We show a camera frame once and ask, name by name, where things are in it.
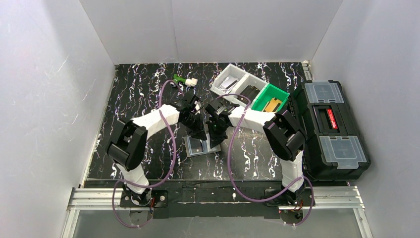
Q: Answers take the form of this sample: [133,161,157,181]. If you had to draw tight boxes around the aluminium frame rail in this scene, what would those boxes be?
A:
[61,185,373,238]

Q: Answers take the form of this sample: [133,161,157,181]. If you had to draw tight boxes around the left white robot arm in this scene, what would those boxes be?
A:
[106,92,207,195]

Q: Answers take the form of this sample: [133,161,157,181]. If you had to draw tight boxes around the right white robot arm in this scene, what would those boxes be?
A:
[205,100,307,196]

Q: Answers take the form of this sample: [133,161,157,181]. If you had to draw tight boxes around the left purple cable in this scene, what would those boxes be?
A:
[112,79,184,229]

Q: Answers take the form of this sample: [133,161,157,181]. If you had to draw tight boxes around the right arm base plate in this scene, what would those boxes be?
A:
[265,188,313,209]

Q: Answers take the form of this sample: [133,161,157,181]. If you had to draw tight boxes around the green plastic bin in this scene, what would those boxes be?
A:
[252,84,290,112]

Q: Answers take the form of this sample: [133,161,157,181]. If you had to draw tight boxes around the black item in bin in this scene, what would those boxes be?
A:
[237,85,260,104]

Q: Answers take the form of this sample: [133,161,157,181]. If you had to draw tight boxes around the cards in white bin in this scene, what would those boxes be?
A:
[218,75,239,93]

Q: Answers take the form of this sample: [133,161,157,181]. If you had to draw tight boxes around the credit card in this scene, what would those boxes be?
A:
[189,137,204,155]

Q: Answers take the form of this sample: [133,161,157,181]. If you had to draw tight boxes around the black tool box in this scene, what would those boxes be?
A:
[292,80,371,181]

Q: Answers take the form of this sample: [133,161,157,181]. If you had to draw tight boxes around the white two-compartment bin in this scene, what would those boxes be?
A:
[210,63,268,108]

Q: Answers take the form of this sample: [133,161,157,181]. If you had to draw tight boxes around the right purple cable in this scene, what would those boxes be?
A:
[214,93,315,227]

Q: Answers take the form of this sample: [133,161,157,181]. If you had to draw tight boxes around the green white pipe fitting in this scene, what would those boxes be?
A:
[173,74,198,87]

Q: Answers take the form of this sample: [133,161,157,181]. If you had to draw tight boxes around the purple cable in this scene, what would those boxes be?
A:
[112,79,184,229]
[214,93,315,227]

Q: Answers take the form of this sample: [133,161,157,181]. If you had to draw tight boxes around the yellow item in green bin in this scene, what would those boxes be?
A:
[263,98,283,113]

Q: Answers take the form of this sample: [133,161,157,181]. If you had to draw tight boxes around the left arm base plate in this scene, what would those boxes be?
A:
[119,189,168,208]

